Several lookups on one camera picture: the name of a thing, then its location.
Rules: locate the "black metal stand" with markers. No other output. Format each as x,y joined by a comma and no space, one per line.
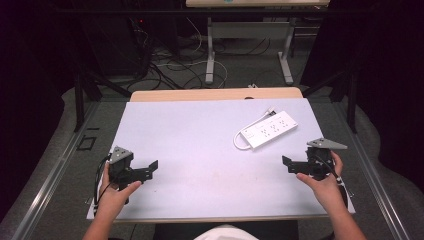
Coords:
351,100
80,100

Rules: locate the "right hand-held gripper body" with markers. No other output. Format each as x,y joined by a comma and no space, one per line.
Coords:
316,165

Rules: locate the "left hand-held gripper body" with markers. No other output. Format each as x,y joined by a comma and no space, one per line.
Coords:
120,166

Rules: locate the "black computer tower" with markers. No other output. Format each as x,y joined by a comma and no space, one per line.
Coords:
113,46

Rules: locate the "person's left hand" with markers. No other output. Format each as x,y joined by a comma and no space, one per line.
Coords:
111,198

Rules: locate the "white metal frame desk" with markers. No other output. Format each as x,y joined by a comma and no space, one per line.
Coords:
250,30

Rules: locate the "aluminium floor rail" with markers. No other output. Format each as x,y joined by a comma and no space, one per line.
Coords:
376,186
50,180

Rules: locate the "white table mat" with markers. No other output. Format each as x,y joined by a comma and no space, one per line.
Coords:
200,160

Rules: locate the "person's dark pants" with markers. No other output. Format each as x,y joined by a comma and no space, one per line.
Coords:
173,231

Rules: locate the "white power strip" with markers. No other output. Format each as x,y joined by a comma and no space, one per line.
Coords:
270,130

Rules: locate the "person's right hand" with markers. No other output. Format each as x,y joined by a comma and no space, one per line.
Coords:
328,190

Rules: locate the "person's white shirt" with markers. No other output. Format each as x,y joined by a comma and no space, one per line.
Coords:
226,233

